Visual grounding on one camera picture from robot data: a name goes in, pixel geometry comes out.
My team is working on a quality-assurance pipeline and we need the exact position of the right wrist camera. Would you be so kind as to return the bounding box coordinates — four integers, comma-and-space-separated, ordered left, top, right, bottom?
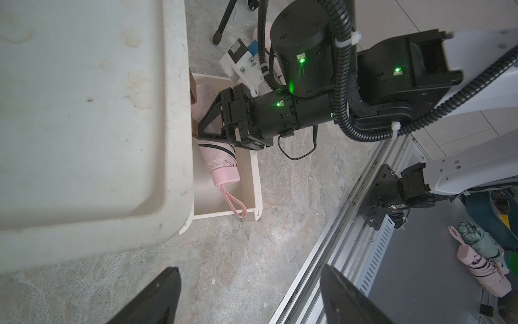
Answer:
219, 39, 272, 98

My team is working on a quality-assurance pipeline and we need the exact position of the green umbrella in background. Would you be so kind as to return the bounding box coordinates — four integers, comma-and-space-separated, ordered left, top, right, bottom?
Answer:
457, 221, 502, 259

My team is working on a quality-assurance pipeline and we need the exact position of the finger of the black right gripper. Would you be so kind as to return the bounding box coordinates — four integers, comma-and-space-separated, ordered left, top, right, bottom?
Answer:
196, 94, 227, 140

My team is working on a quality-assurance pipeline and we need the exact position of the pink umbrella in background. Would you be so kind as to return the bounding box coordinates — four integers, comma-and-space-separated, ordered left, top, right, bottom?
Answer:
448, 226, 512, 298

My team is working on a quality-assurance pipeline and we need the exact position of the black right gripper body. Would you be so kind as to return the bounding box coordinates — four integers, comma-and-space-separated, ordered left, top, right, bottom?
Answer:
220, 84, 283, 151

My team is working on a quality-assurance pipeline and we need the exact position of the black music stand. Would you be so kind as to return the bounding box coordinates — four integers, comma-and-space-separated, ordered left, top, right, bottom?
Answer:
212, 0, 260, 46

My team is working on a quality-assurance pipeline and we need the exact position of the white drawer cabinet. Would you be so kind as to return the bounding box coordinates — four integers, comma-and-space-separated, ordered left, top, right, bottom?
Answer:
1, 1, 194, 274

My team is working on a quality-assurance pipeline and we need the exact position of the white bottom drawer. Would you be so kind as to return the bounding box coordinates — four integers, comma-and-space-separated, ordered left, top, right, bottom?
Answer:
189, 72, 264, 223

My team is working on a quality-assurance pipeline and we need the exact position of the pink umbrella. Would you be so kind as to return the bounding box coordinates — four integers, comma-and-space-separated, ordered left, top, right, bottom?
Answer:
191, 85, 248, 218
448, 226, 512, 298

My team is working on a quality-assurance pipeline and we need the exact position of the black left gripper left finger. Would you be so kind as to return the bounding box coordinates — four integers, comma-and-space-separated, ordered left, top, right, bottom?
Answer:
108, 267, 182, 324

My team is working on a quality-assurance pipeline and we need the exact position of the aluminium rail base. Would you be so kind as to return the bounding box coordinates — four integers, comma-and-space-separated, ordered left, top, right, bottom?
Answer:
270, 135, 427, 323

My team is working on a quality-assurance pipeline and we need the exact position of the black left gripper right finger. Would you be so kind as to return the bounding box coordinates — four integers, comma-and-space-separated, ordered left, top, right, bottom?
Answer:
320, 264, 393, 324

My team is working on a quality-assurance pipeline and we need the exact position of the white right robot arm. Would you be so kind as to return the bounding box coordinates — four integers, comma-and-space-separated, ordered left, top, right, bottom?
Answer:
193, 1, 517, 189

